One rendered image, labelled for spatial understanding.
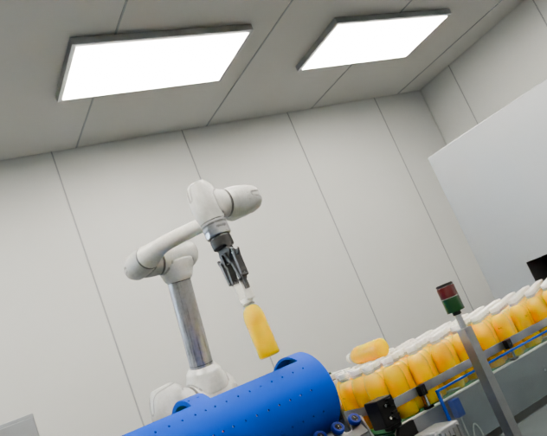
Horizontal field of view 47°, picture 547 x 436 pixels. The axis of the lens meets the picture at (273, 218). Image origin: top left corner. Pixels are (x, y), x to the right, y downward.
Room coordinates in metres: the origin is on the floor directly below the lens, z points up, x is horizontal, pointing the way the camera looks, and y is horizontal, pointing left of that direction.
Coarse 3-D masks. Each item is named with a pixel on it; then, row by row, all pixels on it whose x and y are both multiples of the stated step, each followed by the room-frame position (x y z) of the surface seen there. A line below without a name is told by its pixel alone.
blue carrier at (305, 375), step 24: (288, 360) 2.25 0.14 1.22; (312, 360) 2.14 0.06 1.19; (264, 384) 2.01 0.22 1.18; (288, 384) 2.03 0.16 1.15; (312, 384) 2.07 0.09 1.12; (192, 408) 1.88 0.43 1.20; (216, 408) 1.89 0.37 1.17; (240, 408) 1.92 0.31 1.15; (264, 408) 1.95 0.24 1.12; (288, 408) 2.00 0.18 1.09; (312, 408) 2.05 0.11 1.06; (336, 408) 2.12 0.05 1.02; (144, 432) 1.78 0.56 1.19; (168, 432) 1.79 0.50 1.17; (192, 432) 1.82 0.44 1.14; (216, 432) 1.85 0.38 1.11; (240, 432) 1.89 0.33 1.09; (264, 432) 1.94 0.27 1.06; (288, 432) 2.00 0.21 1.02; (312, 432) 2.08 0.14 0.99
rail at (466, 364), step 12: (540, 324) 2.66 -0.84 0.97; (516, 336) 2.56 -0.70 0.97; (528, 336) 2.60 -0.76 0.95; (492, 348) 2.47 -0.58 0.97; (504, 348) 2.50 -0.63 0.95; (468, 360) 2.38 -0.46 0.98; (444, 372) 2.30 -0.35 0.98; (456, 372) 2.33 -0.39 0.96; (420, 384) 2.23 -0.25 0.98; (432, 384) 2.26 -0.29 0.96; (396, 396) 2.16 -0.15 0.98; (408, 396) 2.18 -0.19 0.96
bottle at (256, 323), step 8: (248, 304) 2.05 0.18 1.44; (248, 312) 2.03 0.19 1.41; (256, 312) 2.03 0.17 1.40; (248, 320) 2.03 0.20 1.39; (256, 320) 2.03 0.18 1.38; (264, 320) 2.04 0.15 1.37; (248, 328) 2.04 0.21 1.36; (256, 328) 2.03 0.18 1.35; (264, 328) 2.03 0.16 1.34; (256, 336) 2.03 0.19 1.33; (264, 336) 2.03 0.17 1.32; (272, 336) 2.04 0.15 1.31; (256, 344) 2.03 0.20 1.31; (264, 344) 2.02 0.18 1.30; (272, 344) 2.03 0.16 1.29; (264, 352) 2.02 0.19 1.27; (272, 352) 2.02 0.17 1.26
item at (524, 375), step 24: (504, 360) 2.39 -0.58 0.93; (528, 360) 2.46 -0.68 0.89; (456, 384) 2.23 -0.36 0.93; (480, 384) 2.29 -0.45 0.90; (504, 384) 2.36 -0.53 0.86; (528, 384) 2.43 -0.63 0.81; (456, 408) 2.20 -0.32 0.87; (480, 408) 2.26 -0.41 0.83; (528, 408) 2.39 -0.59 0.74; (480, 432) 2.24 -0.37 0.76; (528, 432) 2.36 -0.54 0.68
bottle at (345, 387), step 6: (348, 378) 2.32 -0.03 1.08; (342, 384) 2.32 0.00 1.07; (348, 384) 2.31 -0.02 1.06; (342, 390) 2.32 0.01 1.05; (348, 390) 2.31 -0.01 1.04; (342, 396) 2.32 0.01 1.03; (348, 396) 2.31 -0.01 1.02; (354, 396) 2.31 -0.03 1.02; (348, 402) 2.31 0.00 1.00; (354, 402) 2.31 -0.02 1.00; (348, 408) 2.32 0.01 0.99; (354, 408) 2.31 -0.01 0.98
